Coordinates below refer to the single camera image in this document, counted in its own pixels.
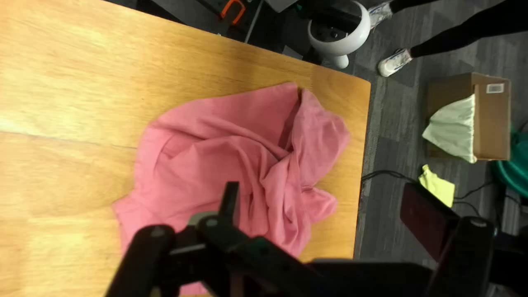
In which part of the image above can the person white shoe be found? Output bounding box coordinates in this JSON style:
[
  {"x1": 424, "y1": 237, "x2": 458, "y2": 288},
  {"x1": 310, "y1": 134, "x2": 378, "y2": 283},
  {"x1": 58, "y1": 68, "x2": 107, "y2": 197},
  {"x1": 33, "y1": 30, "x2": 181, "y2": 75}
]
[{"x1": 378, "y1": 50, "x2": 412, "y2": 78}]

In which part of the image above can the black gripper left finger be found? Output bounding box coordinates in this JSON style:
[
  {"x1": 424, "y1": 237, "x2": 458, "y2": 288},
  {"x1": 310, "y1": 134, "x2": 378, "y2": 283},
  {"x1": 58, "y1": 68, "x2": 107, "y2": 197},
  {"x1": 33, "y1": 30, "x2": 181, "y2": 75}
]
[{"x1": 104, "y1": 182, "x2": 345, "y2": 297}]

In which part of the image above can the pink cloth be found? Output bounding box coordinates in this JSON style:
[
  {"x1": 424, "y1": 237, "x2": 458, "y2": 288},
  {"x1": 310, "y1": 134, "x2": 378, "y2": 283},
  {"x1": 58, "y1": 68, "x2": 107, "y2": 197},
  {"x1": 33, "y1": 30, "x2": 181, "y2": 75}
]
[{"x1": 114, "y1": 83, "x2": 348, "y2": 260}]

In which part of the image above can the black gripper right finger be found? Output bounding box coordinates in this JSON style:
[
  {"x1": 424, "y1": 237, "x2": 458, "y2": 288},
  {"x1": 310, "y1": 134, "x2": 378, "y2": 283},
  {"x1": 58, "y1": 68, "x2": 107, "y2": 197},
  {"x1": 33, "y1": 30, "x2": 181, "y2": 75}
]
[{"x1": 399, "y1": 184, "x2": 528, "y2": 297}]

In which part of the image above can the cardboard box with white bag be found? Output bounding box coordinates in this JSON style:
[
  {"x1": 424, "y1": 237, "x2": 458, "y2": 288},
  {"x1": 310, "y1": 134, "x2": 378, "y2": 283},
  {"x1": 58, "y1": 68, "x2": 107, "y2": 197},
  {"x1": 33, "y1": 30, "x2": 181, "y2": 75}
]
[{"x1": 422, "y1": 73, "x2": 511, "y2": 164}]

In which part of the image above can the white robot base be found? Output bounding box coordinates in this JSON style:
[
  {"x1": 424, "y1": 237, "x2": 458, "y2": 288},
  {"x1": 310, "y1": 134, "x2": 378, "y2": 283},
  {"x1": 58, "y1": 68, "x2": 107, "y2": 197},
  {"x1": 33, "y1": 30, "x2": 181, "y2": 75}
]
[{"x1": 305, "y1": 0, "x2": 392, "y2": 70}]

